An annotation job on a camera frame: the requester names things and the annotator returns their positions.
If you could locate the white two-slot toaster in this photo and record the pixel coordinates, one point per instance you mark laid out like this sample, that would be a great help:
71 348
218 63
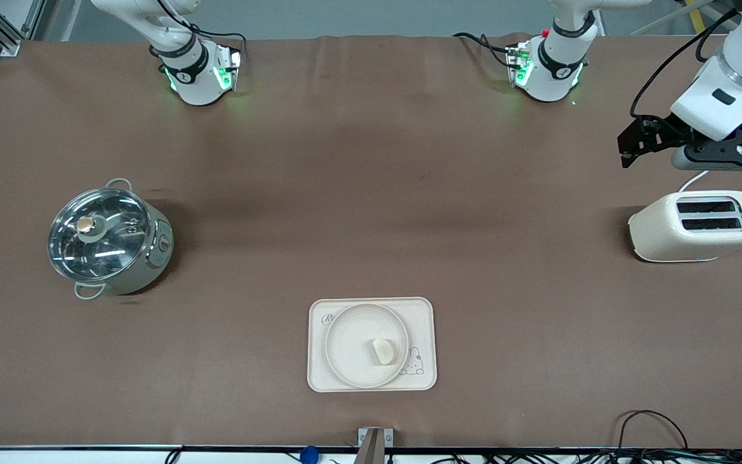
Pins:
661 232

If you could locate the blue round knob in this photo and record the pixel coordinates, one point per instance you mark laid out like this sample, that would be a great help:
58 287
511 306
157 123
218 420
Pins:
309 455

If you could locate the round cream plate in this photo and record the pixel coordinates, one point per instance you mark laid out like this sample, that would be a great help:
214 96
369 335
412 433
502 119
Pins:
351 348

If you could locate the glass pot lid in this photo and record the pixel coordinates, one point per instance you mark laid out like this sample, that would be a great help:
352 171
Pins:
113 251

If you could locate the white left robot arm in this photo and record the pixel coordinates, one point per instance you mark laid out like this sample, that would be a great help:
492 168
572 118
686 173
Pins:
551 71

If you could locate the steel cooking pot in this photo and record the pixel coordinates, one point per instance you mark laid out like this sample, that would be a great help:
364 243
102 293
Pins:
152 264

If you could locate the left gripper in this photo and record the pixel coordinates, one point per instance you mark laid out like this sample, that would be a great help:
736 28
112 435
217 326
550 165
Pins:
669 128

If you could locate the brown table cloth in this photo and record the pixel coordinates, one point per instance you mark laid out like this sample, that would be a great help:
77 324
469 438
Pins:
474 193

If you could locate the metal table bracket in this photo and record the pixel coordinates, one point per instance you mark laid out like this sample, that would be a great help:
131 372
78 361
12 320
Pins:
374 448

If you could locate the cream rabbit print tray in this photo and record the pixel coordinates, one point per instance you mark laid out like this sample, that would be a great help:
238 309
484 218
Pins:
422 309

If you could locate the white half-round bun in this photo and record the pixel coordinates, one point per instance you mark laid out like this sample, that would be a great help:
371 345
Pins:
384 352

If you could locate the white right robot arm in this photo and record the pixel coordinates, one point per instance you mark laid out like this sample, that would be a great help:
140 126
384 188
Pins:
194 77

